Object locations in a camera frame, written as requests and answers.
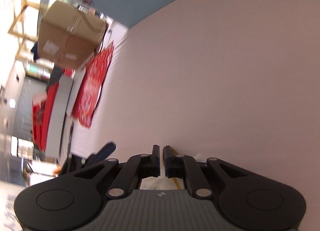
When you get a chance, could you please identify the orange rubber band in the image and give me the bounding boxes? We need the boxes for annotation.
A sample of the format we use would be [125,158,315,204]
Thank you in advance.
[163,145,184,190]

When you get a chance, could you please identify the red gift boxes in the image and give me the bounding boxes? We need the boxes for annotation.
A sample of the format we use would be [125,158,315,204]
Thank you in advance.
[31,83,59,151]

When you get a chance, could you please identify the white flat cardboard sheet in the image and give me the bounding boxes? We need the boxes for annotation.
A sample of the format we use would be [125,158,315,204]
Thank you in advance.
[45,70,85,158]

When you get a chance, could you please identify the brown sealed cardboard box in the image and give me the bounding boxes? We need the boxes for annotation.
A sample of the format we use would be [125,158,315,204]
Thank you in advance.
[37,0,107,70]

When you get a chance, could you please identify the white cloth shopping bag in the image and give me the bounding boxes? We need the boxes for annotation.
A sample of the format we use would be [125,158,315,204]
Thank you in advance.
[139,154,208,191]

